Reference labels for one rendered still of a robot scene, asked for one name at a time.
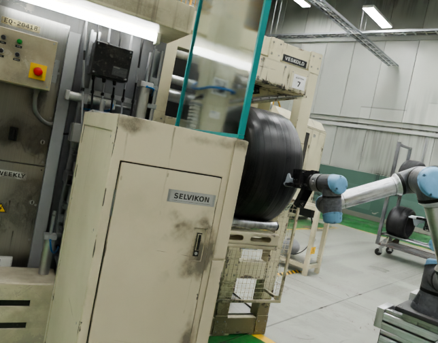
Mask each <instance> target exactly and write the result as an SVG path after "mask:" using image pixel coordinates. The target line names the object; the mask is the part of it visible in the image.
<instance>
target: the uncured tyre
mask: <svg viewBox="0 0 438 343"><path fill-rule="evenodd" d="M243 140H245V141H247V142H248V148H247V152H246V158H245V162H244V166H243V172H242V176H241V182H240V186H239V192H238V196H237V203H236V206H235V212H234V216H233V217H239V218H250V219H256V220H262V221H270V220H271V219H273V218H275V217H276V216H278V215H279V214H280V213H282V211H283V210H284V209H285V208H286V206H287V205H288V204H289V203H290V202H291V200H292V198H293V197H294V195H295V193H296V191H297V188H293V187H288V186H284V182H285V181H286V177H287V174H290V177H291V178H292V174H293V169H303V150H302V145H301V141H300V139H299V135H298V133H297V130H296V129H295V127H294V125H293V124H292V123H291V122H290V121H289V120H288V119H287V118H286V117H284V116H282V115H281V114H278V113H275V112H270V111H267V110H262V109H259V108H255V107H252V106H250V111H249V114H248V121H247V125H246V131H245V135H244V139H243Z"/></svg>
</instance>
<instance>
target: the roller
mask: <svg viewBox="0 0 438 343"><path fill-rule="evenodd" d="M232 226H234V227H246V228H253V229H266V230H272V231H277V230H278V229H279V224H278V222H273V221H267V220H256V219H250V218H239V217H233V222H232Z"/></svg>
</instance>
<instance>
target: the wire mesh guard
mask: <svg viewBox="0 0 438 343"><path fill-rule="evenodd" d="M299 211H300V208H297V209H296V214H295V218H294V222H293V223H294V224H293V227H292V231H288V232H292V233H291V237H290V240H287V241H290V243H289V247H288V249H285V247H284V250H288V253H287V256H286V258H283V257H282V259H286V262H285V266H284V271H277V268H276V271H275V273H276V272H283V276H282V279H281V285H280V289H279V290H280V292H279V295H278V296H280V298H279V300H274V299H271V298H270V299H256V296H255V299H252V297H251V299H248V296H247V299H240V298H239V299H231V298H230V299H227V298H226V299H223V298H222V299H219V296H217V297H218V299H216V302H220V303H281V298H282V292H283V288H284V283H285V279H286V273H287V269H288V263H289V260H290V254H291V250H292V244H293V240H294V235H295V231H296V227H297V221H298V217H299ZM290 223H291V222H290ZM274 280H275V279H274ZM277 281H278V280H277ZM222 288H224V289H225V288H241V287H238V285H237V287H234V285H233V287H222ZM248 289H249V290H250V289H260V291H261V289H266V288H262V285H261V288H258V287H257V288H254V287H253V288H248ZM276 289H277V287H276ZM276 289H275V292H276ZM224 293H232V294H233V293H236V294H237V293H240V294H241V293H244V294H245V293H249V291H248V292H245V291H244V292H224ZM264 293H265V291H264ZM271 293H272V292H271ZM260 294H261V292H260ZM267 294H268V293H267ZM275 294H276V293H275ZM231 297H232V295H231ZM235 297H236V296H235ZM239 297H240V296H239ZM243 297H244V295H243ZM259 297H260V296H259ZM262 298H263V297H262Z"/></svg>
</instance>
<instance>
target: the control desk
mask: <svg viewBox="0 0 438 343"><path fill-rule="evenodd" d="M247 148H248V142H247V141H245V140H242V139H238V138H234V137H225V136H221V135H215V134H211V133H206V132H202V131H196V130H192V129H187V128H183V127H177V126H174V125H168V124H165V123H161V122H155V121H151V120H146V119H142V118H136V117H132V116H127V115H124V114H112V113H100V112H85V113H84V120H83V125H82V132H81V136H80V143H79V147H78V154H77V159H76V162H75V169H74V174H73V181H72V185H71V192H70V196H69V203H68V208H67V215H66V219H65V226H64V230H63V237H62V242H61V249H60V253H59V257H58V264H57V268H56V275H55V279H54V286H53V291H52V298H51V302H50V309H49V313H48V320H47V325H46V332H45V336H44V343H208V340H209V333H210V329H211V326H212V319H213V315H214V309H215V305H216V299H217V295H218V289H219V285H220V279H221V275H222V268H223V265H224V261H223V259H225V257H226V250H227V246H228V243H229V236H230V232H231V226H232V222H233V216H234V212H235V206H236V203H237V196H238V192H239V186H240V182H241V176H242V172H243V166H244V162H245V158H246V152H247Z"/></svg>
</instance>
